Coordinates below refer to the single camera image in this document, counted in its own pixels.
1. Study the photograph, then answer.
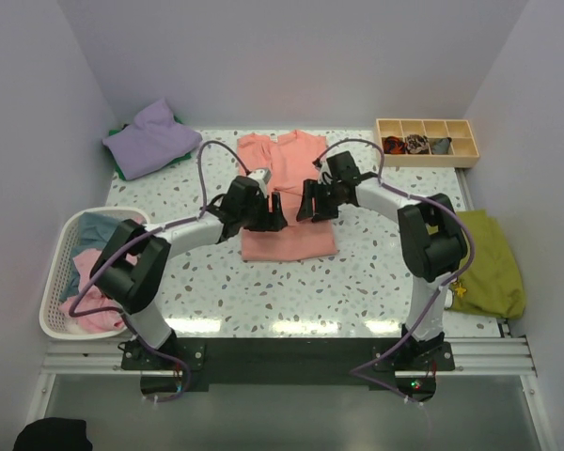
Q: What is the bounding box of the wooden compartment tray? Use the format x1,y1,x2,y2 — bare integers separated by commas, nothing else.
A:
374,118,479,169

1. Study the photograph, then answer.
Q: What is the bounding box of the grey rolled sock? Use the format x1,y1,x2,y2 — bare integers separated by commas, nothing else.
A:
429,137,452,155

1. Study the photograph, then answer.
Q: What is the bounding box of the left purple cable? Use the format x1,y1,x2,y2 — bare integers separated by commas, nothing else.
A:
68,139,259,403

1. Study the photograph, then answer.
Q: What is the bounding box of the red black rolled sock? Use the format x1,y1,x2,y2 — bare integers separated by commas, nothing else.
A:
383,136,405,155

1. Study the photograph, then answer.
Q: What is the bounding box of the black object bottom left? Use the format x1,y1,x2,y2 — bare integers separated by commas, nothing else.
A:
13,417,93,451

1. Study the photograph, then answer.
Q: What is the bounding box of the grey blue t-shirt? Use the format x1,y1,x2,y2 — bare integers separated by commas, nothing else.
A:
59,212,121,303

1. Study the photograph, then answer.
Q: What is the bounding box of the folded green t-shirt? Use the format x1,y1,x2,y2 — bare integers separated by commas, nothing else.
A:
107,115,194,179

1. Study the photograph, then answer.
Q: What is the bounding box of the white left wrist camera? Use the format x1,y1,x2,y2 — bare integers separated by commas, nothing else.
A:
248,168,272,197

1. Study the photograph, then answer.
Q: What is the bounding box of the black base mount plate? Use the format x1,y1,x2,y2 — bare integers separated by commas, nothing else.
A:
117,337,456,401

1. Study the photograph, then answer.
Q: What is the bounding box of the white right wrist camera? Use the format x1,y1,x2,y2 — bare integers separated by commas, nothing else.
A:
313,159,333,184

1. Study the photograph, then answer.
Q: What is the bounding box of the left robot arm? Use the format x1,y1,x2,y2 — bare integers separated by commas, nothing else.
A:
91,168,288,368

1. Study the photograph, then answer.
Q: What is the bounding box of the purple cable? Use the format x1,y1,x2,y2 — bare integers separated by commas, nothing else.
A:
351,138,478,403
68,139,259,403

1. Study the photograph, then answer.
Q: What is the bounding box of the olive green t-shirt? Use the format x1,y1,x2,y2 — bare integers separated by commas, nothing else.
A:
446,210,526,319

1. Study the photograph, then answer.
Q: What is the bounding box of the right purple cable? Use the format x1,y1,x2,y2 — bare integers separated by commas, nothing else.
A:
351,138,478,403

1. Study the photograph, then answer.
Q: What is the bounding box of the light pink t-shirt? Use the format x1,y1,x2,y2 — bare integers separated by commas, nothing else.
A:
59,248,125,334

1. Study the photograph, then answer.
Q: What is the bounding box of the brown patterned rolled sock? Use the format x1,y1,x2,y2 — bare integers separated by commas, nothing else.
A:
404,133,430,155

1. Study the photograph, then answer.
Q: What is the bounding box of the salmon pink t-shirt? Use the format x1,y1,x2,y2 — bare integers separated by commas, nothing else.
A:
237,130,337,262

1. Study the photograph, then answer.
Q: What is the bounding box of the folded lilac t-shirt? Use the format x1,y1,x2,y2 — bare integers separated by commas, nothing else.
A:
102,99,202,181

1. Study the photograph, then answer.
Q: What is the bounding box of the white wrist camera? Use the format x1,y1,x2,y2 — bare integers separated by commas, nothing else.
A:
248,168,272,197
313,159,333,184

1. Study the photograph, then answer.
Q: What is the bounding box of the white laundry basket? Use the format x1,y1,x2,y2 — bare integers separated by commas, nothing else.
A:
39,207,149,341

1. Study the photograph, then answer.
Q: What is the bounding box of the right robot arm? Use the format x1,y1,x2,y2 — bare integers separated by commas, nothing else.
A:
296,151,468,369

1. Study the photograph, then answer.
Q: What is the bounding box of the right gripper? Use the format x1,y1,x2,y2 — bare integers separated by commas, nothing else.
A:
297,179,342,223

